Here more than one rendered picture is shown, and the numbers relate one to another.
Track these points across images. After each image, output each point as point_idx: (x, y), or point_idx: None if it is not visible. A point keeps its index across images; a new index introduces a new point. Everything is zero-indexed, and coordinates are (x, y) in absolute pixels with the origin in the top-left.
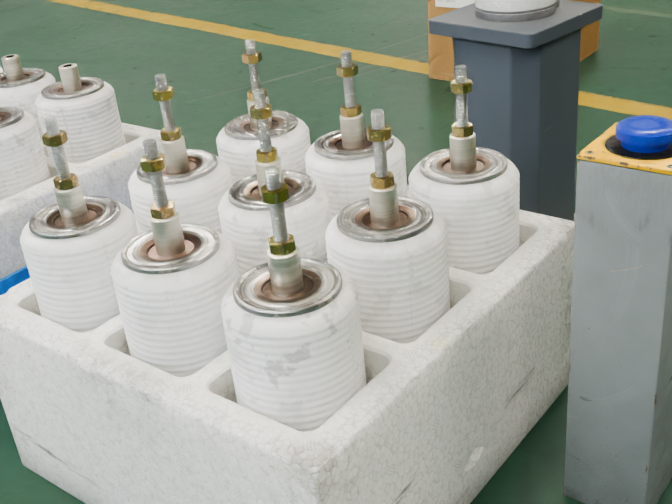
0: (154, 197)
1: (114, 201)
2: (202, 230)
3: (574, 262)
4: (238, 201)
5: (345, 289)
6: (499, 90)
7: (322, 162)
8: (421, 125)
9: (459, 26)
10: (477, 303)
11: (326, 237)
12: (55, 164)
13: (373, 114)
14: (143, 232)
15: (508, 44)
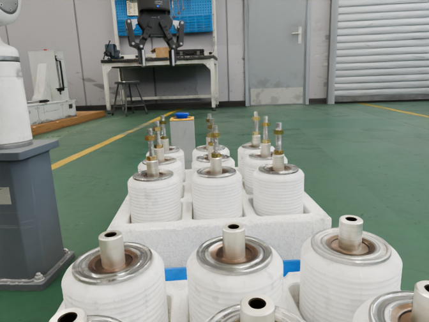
0: (267, 136)
1: (259, 167)
2: (251, 155)
3: (195, 147)
4: (228, 156)
5: None
6: (48, 174)
7: (179, 161)
8: None
9: (35, 148)
10: None
11: (225, 153)
12: (184, 307)
13: (210, 114)
14: (267, 158)
15: (53, 147)
